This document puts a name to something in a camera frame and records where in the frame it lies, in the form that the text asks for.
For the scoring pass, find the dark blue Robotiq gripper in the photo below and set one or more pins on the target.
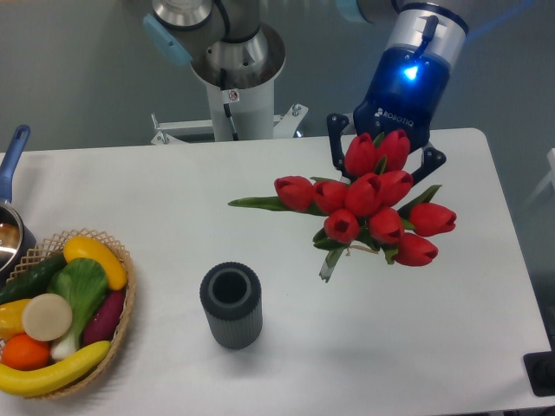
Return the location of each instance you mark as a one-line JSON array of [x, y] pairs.
[[403, 94]]

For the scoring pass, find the red tulip bouquet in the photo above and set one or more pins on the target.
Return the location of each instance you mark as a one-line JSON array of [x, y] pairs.
[[363, 209]]

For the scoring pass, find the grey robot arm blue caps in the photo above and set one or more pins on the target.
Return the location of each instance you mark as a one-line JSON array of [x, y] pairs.
[[238, 58]]

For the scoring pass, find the dark grey ribbed vase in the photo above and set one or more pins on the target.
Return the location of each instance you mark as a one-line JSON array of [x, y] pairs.
[[231, 296]]

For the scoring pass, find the black device at table edge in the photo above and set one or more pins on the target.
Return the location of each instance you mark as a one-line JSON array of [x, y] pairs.
[[540, 372]]

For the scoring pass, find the woven wicker basket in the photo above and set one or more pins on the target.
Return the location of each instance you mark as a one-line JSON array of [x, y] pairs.
[[52, 245]]

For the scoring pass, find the yellow squash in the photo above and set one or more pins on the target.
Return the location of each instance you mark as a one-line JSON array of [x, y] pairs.
[[89, 248]]

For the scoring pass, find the green bok choy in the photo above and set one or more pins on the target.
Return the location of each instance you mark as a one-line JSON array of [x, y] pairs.
[[83, 284]]

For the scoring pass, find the purple sweet potato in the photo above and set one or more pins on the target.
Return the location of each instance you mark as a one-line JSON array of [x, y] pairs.
[[106, 319]]

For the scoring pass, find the green cucumber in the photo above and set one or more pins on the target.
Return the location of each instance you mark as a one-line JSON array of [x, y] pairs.
[[34, 281]]

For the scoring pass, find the yellow bell pepper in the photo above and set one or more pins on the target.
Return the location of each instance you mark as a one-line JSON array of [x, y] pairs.
[[11, 318]]

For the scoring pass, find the orange fruit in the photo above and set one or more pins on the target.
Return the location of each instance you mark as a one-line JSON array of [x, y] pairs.
[[24, 353]]

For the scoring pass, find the yellow banana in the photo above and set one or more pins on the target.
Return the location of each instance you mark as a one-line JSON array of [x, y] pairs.
[[51, 378]]

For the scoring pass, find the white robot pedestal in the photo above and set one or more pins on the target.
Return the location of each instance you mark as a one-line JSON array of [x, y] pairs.
[[235, 114]]

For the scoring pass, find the white frame at right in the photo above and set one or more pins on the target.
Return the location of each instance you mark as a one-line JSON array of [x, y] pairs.
[[541, 192]]

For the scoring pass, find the blue handled steel pot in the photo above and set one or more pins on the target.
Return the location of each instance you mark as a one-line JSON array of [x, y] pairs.
[[16, 238]]

